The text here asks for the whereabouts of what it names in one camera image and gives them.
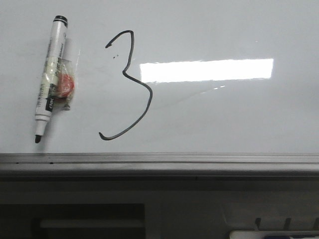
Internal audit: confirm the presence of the white whiteboard surface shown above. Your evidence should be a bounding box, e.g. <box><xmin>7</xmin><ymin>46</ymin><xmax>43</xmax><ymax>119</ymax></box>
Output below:
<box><xmin>0</xmin><ymin>0</ymin><xmax>319</xmax><ymax>153</ymax></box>

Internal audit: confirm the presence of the white tray below board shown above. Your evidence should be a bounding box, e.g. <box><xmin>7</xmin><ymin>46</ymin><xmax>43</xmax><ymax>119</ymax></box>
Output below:
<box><xmin>229</xmin><ymin>230</ymin><xmax>319</xmax><ymax>239</ymax></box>

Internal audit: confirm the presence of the dark hook left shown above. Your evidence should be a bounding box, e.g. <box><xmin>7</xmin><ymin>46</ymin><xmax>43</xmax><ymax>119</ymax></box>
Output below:
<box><xmin>255</xmin><ymin>218</ymin><xmax>261</xmax><ymax>231</ymax></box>

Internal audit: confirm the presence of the grey aluminium whiteboard frame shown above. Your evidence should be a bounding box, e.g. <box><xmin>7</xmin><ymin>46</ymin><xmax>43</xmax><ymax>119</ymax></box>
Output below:
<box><xmin>0</xmin><ymin>152</ymin><xmax>319</xmax><ymax>179</ymax></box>

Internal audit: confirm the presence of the red magnet taped to marker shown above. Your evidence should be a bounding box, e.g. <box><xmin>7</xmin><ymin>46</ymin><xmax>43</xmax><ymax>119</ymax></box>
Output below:
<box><xmin>53</xmin><ymin>41</ymin><xmax>81</xmax><ymax>112</ymax></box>

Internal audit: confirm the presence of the dark hook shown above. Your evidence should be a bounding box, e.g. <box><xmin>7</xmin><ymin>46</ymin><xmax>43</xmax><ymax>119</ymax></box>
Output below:
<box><xmin>283</xmin><ymin>218</ymin><xmax>292</xmax><ymax>231</ymax></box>
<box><xmin>255</xmin><ymin>218</ymin><xmax>261</xmax><ymax>231</ymax></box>

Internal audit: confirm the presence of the dark hook middle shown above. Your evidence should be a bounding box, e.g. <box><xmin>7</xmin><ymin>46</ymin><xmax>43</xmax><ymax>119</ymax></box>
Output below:
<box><xmin>283</xmin><ymin>218</ymin><xmax>292</xmax><ymax>231</ymax></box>

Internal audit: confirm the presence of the white black whiteboard marker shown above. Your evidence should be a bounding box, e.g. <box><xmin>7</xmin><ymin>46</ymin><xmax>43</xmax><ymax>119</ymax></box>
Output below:
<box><xmin>35</xmin><ymin>15</ymin><xmax>68</xmax><ymax>143</ymax></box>

